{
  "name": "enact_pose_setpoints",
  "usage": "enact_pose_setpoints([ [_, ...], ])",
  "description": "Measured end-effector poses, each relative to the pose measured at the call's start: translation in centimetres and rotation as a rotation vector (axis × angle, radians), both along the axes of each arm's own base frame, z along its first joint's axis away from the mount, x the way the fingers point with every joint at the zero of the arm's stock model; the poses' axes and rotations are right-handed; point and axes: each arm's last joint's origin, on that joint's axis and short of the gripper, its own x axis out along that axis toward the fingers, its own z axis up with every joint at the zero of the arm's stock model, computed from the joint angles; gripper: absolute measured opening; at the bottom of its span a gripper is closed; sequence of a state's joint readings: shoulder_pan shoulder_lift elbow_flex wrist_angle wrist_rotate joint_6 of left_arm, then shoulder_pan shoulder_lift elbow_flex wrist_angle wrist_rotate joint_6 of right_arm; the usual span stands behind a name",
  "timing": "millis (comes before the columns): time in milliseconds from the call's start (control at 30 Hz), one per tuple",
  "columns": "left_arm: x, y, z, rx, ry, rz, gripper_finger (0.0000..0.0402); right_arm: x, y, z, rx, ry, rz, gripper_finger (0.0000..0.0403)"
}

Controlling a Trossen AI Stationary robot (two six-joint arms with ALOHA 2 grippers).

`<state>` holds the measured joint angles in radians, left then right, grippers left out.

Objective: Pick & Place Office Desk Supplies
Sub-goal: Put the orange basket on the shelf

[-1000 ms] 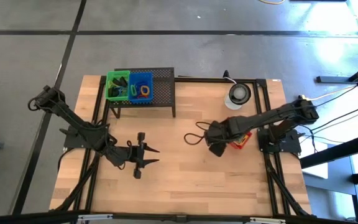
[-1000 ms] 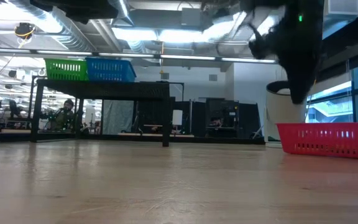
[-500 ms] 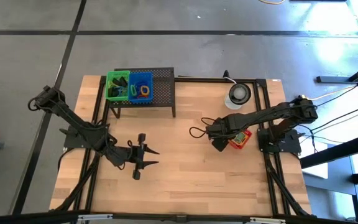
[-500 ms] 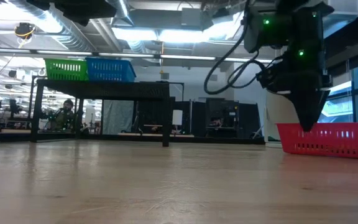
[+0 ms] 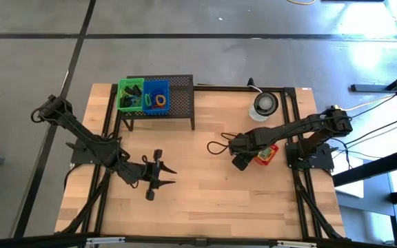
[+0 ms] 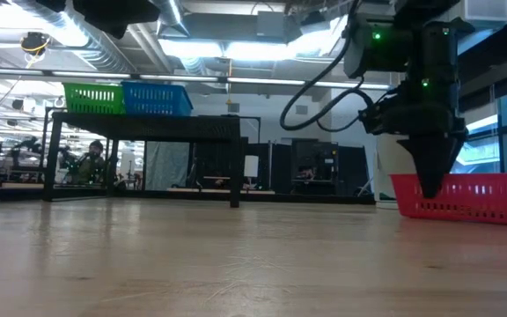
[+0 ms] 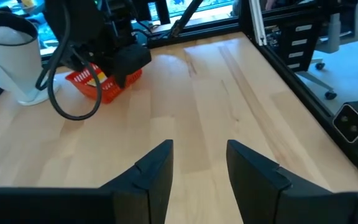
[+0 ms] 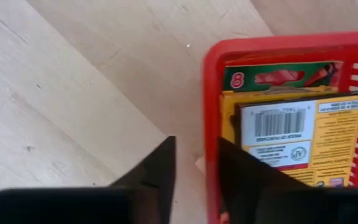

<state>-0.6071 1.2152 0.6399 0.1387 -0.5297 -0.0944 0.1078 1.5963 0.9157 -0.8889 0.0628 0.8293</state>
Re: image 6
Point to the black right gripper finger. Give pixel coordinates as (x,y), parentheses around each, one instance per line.
(418,163)
(445,158)

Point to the red plastic basket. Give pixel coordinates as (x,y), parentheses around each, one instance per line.
(478,198)

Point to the green plastic basket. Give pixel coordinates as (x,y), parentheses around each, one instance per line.
(95,99)

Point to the blue plastic basket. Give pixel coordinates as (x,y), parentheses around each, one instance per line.
(156,99)

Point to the long ceiling light bar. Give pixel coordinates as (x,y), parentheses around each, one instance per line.
(148,77)

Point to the black background equipment row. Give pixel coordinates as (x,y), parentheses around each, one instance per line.
(315,163)

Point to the black perforated metal shelf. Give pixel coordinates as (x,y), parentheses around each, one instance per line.
(148,127)

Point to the person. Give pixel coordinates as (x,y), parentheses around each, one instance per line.
(90,165)

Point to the small white background panel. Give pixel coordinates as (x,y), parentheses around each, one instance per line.
(251,166)

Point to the metal ventilation duct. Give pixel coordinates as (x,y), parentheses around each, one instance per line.
(487,17)

